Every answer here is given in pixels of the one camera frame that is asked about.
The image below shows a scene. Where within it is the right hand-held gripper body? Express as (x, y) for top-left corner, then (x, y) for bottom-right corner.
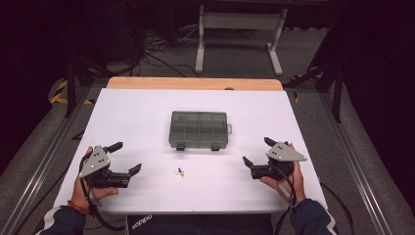
(250, 141), (308, 182)

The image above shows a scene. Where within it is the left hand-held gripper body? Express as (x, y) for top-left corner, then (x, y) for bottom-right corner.
(77, 145), (132, 190)

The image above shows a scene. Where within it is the clear plastic compartment box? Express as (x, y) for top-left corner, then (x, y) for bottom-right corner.
(167, 110), (233, 152)

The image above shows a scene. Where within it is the person's left hand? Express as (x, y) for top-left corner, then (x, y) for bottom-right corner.
(70, 146), (120, 212)

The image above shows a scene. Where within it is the person's right hand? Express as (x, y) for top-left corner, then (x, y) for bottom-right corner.
(259, 143), (307, 205)

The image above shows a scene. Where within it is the white table board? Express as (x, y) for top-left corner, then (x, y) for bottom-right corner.
(52, 87), (329, 214)

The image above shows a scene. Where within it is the black tripod stand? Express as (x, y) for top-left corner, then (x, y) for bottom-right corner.
(63, 55), (109, 118)

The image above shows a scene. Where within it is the yellow black floor tape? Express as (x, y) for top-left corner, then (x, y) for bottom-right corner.
(48, 79), (96, 106)

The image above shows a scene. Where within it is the black metal stand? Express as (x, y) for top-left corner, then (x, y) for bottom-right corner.
(283, 62), (346, 123)

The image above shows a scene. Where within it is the wooden table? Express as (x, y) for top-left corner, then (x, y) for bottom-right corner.
(106, 76), (284, 92)

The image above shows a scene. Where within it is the white metal stand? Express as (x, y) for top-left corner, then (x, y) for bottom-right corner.
(194, 4), (289, 76)

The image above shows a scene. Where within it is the right hand-held gripper cable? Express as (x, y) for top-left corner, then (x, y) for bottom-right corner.
(273, 164), (299, 235)

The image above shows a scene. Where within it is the hand-held gripper cable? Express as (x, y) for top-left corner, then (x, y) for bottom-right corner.
(273, 164), (299, 235)
(77, 151), (126, 233)

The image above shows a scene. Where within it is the orange bead bracelet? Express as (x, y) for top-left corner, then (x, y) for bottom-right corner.
(67, 200), (91, 216)

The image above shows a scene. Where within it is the left hand-held gripper cable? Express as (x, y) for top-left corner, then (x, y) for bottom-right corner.
(77, 151), (126, 233)

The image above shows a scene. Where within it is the aluminium floor rail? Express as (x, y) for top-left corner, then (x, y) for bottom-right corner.
(317, 91), (394, 235)
(0, 86), (94, 235)

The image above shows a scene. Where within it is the black floor cable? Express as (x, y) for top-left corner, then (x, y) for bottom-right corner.
(319, 180), (355, 235)

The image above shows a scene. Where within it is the bundle of floor cables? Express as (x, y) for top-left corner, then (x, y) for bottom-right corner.
(123, 3), (200, 77)

